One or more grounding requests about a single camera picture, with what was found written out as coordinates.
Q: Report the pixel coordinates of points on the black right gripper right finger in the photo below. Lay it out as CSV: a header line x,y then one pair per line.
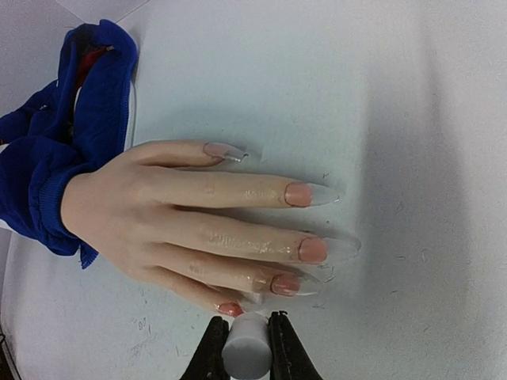
x,y
290,359

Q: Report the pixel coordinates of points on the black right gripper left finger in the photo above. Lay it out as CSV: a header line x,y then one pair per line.
x,y
207,360

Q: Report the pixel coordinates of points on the blue red white jacket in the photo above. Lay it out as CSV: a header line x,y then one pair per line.
x,y
75,124

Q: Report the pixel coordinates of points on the mannequin hand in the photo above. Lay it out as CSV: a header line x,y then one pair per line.
x,y
153,212

